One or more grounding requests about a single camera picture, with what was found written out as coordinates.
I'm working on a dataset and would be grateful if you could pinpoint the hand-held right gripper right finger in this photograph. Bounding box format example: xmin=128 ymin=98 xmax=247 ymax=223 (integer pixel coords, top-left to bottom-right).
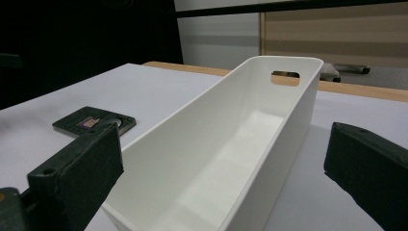
xmin=323 ymin=121 xmax=408 ymax=231

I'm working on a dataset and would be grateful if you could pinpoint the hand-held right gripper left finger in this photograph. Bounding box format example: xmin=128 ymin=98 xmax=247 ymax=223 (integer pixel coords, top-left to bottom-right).
xmin=18 ymin=122 xmax=125 ymax=231

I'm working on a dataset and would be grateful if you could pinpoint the dark square board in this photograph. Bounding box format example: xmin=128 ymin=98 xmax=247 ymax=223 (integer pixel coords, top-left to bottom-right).
xmin=52 ymin=106 xmax=138 ymax=139

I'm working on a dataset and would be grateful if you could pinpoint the white plastic storage bin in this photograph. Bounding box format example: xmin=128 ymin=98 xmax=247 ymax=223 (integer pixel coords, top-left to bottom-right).
xmin=101 ymin=56 xmax=325 ymax=231

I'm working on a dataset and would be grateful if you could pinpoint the office chair base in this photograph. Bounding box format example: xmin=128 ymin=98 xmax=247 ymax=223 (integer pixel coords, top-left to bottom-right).
xmin=319 ymin=63 xmax=371 ymax=83

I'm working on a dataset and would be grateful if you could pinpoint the black curtain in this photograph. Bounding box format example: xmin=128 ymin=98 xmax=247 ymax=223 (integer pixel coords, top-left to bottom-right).
xmin=0 ymin=0 xmax=185 ymax=111

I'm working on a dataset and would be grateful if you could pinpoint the wooden desk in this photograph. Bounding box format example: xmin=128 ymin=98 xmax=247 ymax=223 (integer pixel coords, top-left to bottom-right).
xmin=259 ymin=2 xmax=408 ymax=69

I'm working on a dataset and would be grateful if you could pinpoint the white cabinet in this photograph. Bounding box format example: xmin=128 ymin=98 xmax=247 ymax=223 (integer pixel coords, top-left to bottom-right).
xmin=174 ymin=0 xmax=264 ymax=70

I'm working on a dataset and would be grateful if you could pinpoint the black horizontal frame bar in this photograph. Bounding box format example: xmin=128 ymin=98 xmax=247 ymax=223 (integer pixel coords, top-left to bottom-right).
xmin=174 ymin=0 xmax=408 ymax=19

